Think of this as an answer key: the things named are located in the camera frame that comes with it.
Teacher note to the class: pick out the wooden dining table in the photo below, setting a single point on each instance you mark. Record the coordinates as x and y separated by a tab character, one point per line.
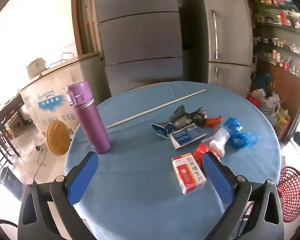
5	115

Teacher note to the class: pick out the torn blue foil wrapper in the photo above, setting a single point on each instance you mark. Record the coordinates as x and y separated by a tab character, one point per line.
162	130

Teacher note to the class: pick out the thin white stick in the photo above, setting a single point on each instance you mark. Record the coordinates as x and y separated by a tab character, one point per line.
155	108

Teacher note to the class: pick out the orange wrapper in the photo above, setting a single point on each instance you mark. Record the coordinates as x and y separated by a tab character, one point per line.
212	121

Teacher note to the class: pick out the red bag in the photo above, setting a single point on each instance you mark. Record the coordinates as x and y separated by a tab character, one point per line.
254	101

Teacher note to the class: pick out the yellow bag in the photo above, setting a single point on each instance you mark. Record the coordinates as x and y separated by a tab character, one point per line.
282	122

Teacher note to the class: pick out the dark plastic bag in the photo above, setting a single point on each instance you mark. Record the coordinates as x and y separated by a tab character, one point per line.
182	116

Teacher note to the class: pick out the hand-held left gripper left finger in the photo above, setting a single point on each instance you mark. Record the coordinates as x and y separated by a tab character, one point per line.
82	177

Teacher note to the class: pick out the white chest freezer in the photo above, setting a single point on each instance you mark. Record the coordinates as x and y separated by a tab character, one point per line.
47	97

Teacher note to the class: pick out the red white carton box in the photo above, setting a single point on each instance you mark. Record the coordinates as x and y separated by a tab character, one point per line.
187	175

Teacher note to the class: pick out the red crumpled wrapper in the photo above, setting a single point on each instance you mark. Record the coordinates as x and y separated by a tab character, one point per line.
198	152

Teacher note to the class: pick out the red plastic basket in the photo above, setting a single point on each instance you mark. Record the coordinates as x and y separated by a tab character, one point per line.
290	195

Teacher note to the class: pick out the purple water bottle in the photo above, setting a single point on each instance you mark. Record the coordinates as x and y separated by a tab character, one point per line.
90	120

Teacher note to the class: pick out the grey three-door refrigerator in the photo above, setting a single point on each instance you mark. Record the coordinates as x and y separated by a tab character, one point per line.
140	42

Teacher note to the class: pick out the white rice cooker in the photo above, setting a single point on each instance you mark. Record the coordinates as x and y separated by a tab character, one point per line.
35	67

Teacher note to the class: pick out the white plastic bag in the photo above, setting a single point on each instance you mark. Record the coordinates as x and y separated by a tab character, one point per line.
267	98

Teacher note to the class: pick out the wooden shelf cabinet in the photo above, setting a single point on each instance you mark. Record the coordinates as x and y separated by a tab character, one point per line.
287	80

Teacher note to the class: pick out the black storage box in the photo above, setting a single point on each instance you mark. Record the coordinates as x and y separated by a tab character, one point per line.
11	183

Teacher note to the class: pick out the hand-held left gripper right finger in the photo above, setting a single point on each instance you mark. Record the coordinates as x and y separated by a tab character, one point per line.
217	177

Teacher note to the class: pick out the flat blue white box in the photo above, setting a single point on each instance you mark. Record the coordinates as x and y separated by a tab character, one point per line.
186	136

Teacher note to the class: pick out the yellow round stool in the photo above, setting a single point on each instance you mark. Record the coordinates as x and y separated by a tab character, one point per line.
58	138

